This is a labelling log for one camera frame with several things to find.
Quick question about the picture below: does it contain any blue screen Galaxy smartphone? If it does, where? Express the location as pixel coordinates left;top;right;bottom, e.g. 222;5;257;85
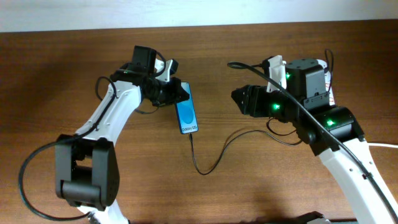
175;82;198;134

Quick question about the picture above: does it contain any black charging cable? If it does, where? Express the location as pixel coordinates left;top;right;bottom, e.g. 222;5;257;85
187;48;335;175

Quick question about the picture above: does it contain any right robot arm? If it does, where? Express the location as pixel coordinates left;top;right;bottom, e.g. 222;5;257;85
228;58;397;223

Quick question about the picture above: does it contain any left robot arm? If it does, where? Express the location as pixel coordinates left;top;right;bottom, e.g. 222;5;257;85
55;45;190;223

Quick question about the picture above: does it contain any white power strip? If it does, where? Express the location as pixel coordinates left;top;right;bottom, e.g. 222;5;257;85
317;59;335;106

